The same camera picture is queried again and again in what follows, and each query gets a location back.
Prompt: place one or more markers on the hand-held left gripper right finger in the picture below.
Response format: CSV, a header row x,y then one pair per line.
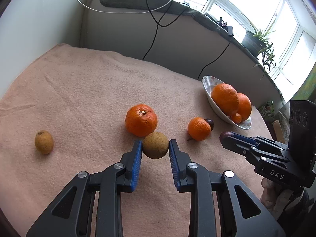
x,y
174,165

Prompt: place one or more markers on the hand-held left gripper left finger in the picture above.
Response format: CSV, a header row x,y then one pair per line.
x,y
137,163

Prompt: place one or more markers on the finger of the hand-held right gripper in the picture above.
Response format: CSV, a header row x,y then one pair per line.
x,y
243,139
237,146

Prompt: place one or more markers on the dark red plum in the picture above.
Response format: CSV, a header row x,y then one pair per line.
x,y
224,134
210,124

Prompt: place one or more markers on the small orange kumquat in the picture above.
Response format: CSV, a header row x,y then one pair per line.
x,y
237,118

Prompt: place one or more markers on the brown longan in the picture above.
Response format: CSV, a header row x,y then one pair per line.
x,y
156,144
44,142

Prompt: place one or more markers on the smooth round orange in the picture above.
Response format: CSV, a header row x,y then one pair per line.
x,y
245,106

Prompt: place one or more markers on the large bumpy orange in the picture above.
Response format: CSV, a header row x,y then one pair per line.
x,y
223,97

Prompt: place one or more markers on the floral rimmed white plate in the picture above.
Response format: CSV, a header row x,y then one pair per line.
x,y
209,86

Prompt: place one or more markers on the person's right forearm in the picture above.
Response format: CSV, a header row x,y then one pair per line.
x,y
302,207

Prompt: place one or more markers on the person's right hand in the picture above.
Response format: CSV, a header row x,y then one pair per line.
x,y
274,195

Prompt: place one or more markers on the green printed bag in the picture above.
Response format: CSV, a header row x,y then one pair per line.
x,y
266,108

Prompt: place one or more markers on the small tangerine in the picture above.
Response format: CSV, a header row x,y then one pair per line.
x,y
199,129

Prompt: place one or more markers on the medium tangerine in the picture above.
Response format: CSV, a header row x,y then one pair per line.
x,y
141,120

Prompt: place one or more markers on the pink blanket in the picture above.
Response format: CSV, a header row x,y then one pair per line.
x,y
86,91

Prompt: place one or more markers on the potted spider plant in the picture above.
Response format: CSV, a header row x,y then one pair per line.
x,y
250,40

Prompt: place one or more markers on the black gadget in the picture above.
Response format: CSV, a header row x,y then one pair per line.
x,y
230,30

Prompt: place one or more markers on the yellow green wall poster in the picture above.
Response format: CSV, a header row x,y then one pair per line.
x,y
308,86

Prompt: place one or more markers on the white window frame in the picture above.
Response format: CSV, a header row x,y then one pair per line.
x,y
211,1

